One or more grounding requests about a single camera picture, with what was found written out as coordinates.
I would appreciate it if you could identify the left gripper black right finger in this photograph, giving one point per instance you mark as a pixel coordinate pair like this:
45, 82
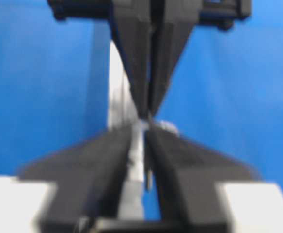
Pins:
186, 173

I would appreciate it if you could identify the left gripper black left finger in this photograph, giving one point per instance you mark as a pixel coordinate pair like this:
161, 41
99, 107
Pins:
88, 176

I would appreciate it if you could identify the aluminium extrusion frame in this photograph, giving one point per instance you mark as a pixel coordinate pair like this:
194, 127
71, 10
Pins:
122, 114

